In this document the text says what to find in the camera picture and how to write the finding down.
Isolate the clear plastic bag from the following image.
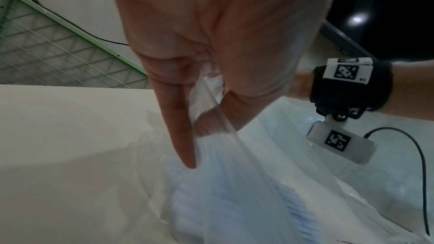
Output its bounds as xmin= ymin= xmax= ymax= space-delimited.
xmin=130 ymin=74 xmax=434 ymax=244

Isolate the black screen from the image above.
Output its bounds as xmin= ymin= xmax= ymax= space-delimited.
xmin=319 ymin=0 xmax=434 ymax=64

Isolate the black camera cable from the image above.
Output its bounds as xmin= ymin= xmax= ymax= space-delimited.
xmin=363 ymin=127 xmax=432 ymax=236

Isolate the person's right hand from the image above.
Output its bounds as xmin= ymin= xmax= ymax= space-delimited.
xmin=286 ymin=69 xmax=316 ymax=102

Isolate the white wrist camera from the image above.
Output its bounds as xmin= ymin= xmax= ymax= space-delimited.
xmin=305 ymin=121 xmax=377 ymax=164

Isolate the person's left hand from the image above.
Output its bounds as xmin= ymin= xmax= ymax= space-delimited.
xmin=102 ymin=0 xmax=340 ymax=170

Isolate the bundle of white plastic items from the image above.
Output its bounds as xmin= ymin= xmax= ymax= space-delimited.
xmin=166 ymin=155 xmax=323 ymax=244

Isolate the white marker tag block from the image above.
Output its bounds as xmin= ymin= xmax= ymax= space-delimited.
xmin=322 ymin=57 xmax=374 ymax=84

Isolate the thin black wall cable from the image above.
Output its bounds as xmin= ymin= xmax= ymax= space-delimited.
xmin=29 ymin=0 xmax=130 ymax=47

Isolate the person's right forearm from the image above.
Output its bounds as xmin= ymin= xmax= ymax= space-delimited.
xmin=385 ymin=59 xmax=434 ymax=121

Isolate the green framed wire mesh panel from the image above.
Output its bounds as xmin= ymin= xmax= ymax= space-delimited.
xmin=0 ymin=0 xmax=150 ymax=90

